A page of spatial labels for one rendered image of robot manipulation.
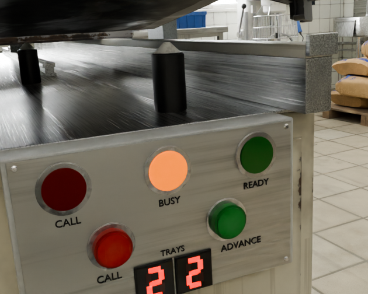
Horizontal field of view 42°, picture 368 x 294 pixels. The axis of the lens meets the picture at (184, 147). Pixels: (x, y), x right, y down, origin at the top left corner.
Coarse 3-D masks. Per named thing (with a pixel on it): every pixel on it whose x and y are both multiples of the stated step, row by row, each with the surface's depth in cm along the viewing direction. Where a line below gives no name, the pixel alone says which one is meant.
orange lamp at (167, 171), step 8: (168, 152) 36; (176, 152) 37; (160, 160) 36; (168, 160) 37; (176, 160) 37; (184, 160) 37; (152, 168) 36; (160, 168) 36; (168, 168) 37; (176, 168) 37; (184, 168) 37; (152, 176) 36; (160, 176) 37; (168, 176) 37; (176, 176) 37; (184, 176) 37; (160, 184) 37; (168, 184) 37; (176, 184) 37
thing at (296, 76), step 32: (96, 64) 111; (128, 64) 87; (192, 64) 61; (224, 64) 53; (256, 64) 47; (288, 64) 42; (320, 64) 41; (256, 96) 48; (288, 96) 43; (320, 96) 41
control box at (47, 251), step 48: (48, 144) 36; (96, 144) 35; (144, 144) 36; (192, 144) 37; (240, 144) 39; (288, 144) 41; (96, 192) 35; (144, 192) 37; (192, 192) 38; (240, 192) 40; (288, 192) 42; (48, 240) 34; (144, 240) 38; (192, 240) 39; (240, 240) 41; (288, 240) 43; (48, 288) 35; (96, 288) 37; (144, 288) 38; (192, 288) 40
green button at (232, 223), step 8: (224, 208) 39; (232, 208) 39; (240, 208) 40; (216, 216) 39; (224, 216) 39; (232, 216) 39; (240, 216) 40; (216, 224) 39; (224, 224) 39; (232, 224) 39; (240, 224) 40; (216, 232) 39; (224, 232) 39; (232, 232) 40; (240, 232) 40
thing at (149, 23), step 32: (0, 0) 52; (32, 0) 54; (64, 0) 56; (96, 0) 58; (128, 0) 60; (160, 0) 63; (192, 0) 65; (0, 32) 78; (32, 32) 82; (64, 32) 86
